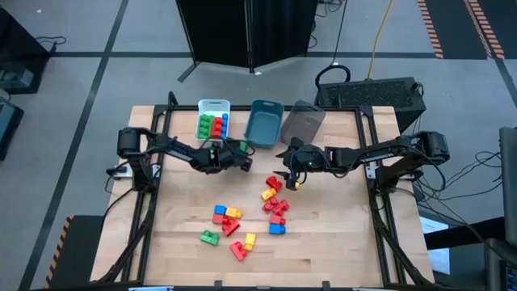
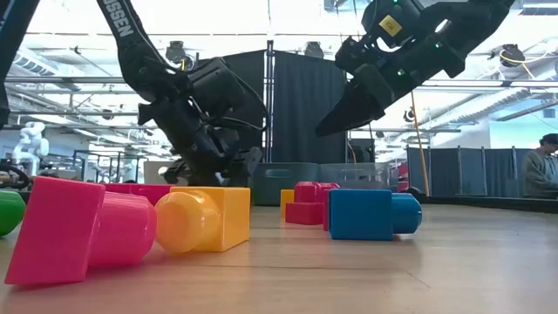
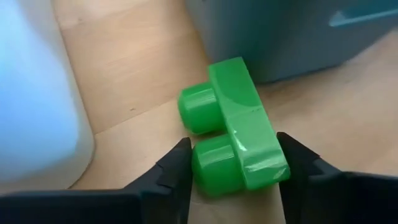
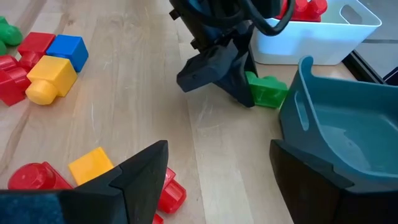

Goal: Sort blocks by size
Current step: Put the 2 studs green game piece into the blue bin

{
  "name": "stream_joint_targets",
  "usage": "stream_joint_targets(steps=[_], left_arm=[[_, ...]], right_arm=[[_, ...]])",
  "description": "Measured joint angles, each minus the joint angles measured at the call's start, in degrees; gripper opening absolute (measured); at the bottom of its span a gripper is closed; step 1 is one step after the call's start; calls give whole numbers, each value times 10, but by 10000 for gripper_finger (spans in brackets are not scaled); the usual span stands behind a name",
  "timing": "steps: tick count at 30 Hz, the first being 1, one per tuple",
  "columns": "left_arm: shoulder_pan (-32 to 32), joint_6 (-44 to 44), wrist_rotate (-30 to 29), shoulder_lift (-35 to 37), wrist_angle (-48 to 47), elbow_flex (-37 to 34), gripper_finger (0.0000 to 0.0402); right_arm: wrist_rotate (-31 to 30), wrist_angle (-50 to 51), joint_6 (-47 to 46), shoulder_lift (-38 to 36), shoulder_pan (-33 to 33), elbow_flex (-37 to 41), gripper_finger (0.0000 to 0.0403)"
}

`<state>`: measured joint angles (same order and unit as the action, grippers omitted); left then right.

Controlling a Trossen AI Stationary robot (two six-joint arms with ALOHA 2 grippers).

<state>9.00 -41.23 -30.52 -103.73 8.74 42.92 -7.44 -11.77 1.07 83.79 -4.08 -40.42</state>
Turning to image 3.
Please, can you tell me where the white plastic bin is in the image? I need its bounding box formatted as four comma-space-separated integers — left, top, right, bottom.
0, 0, 96, 194

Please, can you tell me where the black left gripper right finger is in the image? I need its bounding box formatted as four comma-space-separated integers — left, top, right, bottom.
276, 131, 398, 224

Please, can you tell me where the green two-stud block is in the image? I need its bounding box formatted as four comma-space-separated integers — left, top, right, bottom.
177, 56, 292, 197

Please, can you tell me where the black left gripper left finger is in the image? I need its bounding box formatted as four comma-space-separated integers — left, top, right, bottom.
0, 136, 194, 224

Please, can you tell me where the teal plastic bin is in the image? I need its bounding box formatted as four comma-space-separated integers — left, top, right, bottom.
185, 0, 398, 84

